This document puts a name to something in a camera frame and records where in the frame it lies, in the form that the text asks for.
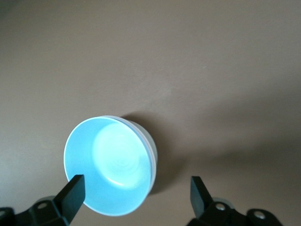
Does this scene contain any blue plastic bowl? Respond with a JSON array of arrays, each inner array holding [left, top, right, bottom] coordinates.
[[63, 115, 152, 216]]

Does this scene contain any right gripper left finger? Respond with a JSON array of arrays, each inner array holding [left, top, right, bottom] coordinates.
[[0, 174, 85, 226]]

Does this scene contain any brown table cover sheet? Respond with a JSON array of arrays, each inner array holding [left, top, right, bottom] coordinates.
[[0, 0, 301, 226]]

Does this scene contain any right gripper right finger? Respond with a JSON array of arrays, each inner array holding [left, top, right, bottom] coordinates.
[[189, 176, 283, 226]]

